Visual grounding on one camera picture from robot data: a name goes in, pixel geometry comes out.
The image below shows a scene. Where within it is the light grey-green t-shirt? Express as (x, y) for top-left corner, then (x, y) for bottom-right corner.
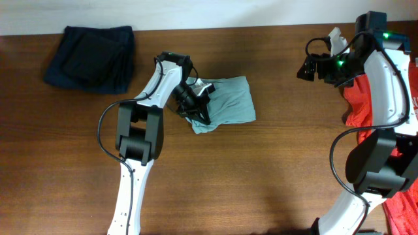
(186, 76), (256, 134)

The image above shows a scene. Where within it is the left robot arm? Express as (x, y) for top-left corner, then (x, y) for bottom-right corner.
(107, 52), (215, 234)

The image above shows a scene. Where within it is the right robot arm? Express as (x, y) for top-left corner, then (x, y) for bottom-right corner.
(297, 11), (417, 234)

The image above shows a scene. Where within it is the folded navy blue garment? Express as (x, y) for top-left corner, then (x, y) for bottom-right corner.
(44, 26), (135, 95)

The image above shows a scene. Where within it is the red printed t-shirt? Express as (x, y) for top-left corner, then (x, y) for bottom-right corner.
(343, 75), (417, 235)

